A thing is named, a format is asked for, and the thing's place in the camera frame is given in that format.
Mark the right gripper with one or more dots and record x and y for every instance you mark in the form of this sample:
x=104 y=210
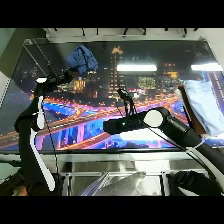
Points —
x=123 y=125

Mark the blue garment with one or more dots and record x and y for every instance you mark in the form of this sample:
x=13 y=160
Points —
x=82 y=60

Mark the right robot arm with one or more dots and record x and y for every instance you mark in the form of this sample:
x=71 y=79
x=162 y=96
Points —
x=181 y=130

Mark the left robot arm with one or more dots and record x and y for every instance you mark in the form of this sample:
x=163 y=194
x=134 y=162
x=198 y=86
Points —
x=26 y=133

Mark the brown garment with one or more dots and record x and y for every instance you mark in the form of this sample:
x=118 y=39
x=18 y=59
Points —
x=188 y=110

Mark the light blue shirt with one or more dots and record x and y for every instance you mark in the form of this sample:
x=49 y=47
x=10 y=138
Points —
x=206 y=106

